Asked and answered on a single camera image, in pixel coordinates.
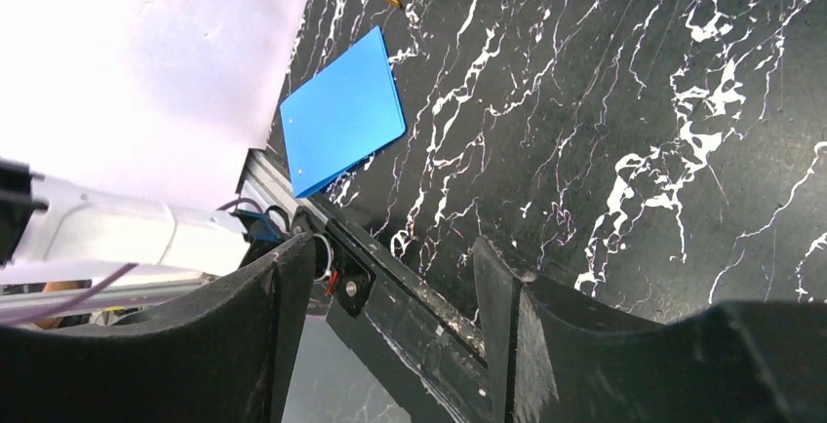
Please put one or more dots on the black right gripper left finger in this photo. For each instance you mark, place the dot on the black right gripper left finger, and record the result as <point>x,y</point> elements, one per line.
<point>224,352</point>

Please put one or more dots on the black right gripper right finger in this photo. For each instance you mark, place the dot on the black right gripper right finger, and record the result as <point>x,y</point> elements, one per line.
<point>556,355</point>

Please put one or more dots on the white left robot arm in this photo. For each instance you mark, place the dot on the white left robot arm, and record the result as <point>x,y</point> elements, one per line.
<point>44,218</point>

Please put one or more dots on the blue flat card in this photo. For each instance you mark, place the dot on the blue flat card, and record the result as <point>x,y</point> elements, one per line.
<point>341,116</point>

